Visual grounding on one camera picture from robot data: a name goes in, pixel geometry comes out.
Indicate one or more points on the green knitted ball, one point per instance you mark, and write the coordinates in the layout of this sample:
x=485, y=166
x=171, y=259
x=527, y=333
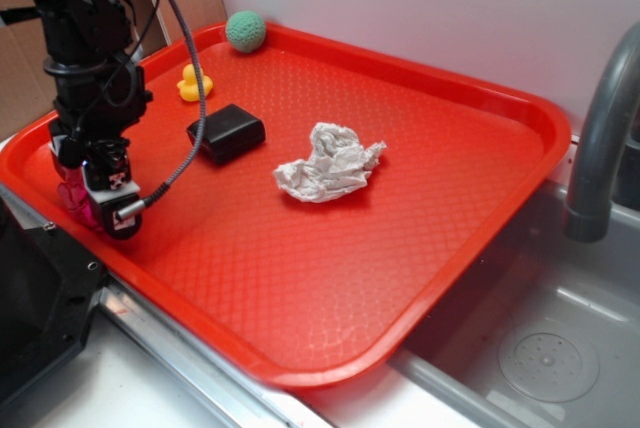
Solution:
x=245, y=31

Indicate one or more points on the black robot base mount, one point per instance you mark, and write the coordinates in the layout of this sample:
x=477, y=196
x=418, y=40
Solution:
x=50, y=286

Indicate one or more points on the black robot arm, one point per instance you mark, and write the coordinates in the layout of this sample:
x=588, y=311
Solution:
x=80, y=32

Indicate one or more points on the red plastic tray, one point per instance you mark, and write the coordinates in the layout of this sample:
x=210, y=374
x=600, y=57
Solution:
x=304, y=295

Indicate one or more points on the black rectangular block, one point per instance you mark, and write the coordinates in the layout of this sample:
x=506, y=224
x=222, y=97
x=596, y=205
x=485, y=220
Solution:
x=226, y=134

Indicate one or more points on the crumpled white paper towel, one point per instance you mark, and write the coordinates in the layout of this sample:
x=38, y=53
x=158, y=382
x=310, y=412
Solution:
x=338, y=165

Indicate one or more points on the grey plastic sink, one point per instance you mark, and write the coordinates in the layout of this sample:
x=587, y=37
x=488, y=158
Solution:
x=541, y=330

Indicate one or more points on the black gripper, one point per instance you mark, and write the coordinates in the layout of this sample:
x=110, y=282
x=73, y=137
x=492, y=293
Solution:
x=95, y=104

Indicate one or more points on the grey faucet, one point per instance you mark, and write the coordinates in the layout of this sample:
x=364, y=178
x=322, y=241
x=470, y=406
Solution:
x=606, y=164

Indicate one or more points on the yellow rubber duck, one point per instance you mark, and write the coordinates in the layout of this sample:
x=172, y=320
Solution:
x=188, y=87

